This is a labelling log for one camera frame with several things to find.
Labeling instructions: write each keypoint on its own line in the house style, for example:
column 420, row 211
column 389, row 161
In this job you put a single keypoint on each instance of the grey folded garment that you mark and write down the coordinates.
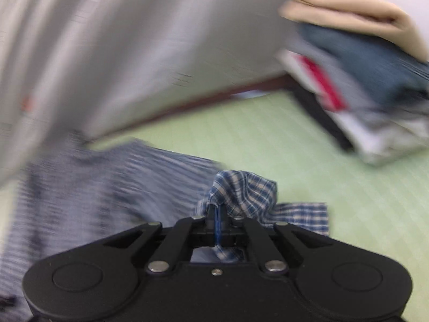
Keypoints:
column 385, row 115

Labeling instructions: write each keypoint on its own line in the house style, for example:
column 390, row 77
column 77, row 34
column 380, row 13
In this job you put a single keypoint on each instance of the beige folded garment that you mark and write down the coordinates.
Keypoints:
column 352, row 10

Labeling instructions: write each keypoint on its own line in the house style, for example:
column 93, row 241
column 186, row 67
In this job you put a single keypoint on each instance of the red folded garment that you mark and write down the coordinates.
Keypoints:
column 323, row 80

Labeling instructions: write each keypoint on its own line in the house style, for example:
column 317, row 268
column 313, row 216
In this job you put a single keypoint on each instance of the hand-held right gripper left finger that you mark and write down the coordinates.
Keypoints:
column 211, row 223

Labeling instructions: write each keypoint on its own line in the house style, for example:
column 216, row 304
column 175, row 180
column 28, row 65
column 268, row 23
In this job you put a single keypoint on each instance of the stack of folded clothes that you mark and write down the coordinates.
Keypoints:
column 368, row 137

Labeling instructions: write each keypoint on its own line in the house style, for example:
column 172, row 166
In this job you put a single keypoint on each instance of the blue folded jeans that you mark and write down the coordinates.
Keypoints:
column 365, row 63

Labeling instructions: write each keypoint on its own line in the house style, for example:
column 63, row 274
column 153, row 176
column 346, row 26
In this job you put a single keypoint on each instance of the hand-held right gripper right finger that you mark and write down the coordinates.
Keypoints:
column 222, row 224

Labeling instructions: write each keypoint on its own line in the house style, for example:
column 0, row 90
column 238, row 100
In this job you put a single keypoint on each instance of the grey carrot print sheet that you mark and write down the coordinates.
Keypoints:
column 117, row 47

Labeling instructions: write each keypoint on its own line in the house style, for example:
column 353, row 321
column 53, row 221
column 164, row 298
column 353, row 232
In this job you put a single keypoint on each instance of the blue plaid shirt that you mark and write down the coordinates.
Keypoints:
column 100, row 187

